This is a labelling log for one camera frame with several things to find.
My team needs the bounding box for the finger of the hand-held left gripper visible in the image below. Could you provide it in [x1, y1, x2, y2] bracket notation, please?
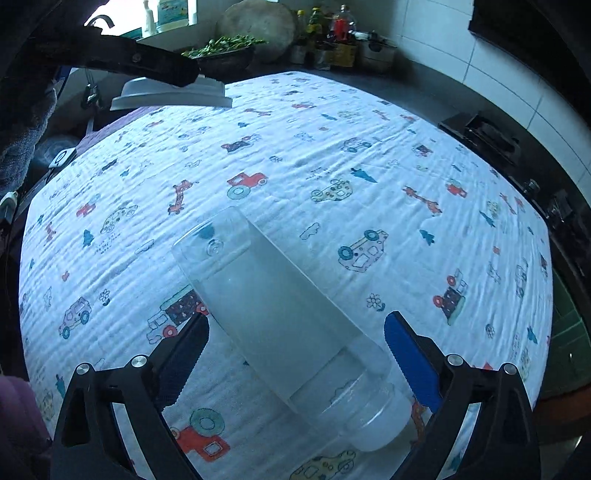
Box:
[55, 34, 202, 89]

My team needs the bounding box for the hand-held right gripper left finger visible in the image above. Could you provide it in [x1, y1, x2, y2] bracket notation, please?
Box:
[48, 314, 211, 480]

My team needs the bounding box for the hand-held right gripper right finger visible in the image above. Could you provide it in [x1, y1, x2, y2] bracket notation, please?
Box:
[383, 310, 542, 480]

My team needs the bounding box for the clear plastic bottle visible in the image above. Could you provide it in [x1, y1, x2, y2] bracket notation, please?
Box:
[171, 206, 413, 453]

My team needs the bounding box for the person's left forearm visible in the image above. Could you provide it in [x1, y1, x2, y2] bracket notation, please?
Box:
[0, 82, 59, 195]

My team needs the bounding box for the grey plastic dish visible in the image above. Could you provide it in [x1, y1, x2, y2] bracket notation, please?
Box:
[110, 76, 234, 112]

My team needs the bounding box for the bowl of green vegetables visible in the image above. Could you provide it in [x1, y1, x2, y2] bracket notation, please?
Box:
[181, 35, 269, 80]

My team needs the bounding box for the round wooden cutting board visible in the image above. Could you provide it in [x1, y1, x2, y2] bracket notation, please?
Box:
[216, 2, 299, 64]

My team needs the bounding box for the green kitchen cabinet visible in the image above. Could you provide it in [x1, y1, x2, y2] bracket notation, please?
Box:
[539, 268, 591, 400]

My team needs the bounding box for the yellow cap sauce bottle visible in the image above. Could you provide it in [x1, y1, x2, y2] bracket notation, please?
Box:
[306, 6, 327, 48]

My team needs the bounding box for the white printed vehicle cloth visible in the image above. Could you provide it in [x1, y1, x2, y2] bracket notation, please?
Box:
[18, 71, 555, 480]

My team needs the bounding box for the red label sauce bottle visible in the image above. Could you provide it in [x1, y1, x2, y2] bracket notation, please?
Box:
[333, 4, 357, 45]

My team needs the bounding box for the black gas stove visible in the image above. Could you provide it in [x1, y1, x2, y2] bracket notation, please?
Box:
[436, 111, 591, 282]

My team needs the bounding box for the black range hood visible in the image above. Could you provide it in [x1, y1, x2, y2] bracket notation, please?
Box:
[468, 0, 591, 62]

